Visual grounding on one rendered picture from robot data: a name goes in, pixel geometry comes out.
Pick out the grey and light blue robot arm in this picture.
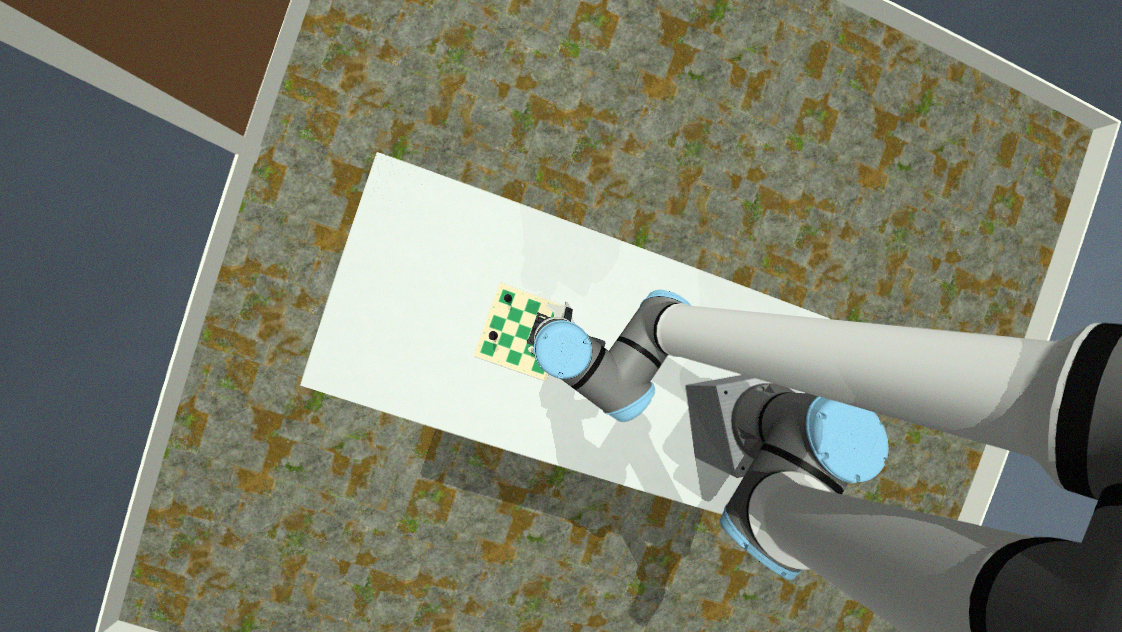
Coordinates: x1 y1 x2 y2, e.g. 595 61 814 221
534 290 1122 632

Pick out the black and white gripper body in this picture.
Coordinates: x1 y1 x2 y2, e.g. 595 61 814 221
527 312 551 346

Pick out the green and cream chessboard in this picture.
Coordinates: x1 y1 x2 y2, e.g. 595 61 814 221
473 283 560 381

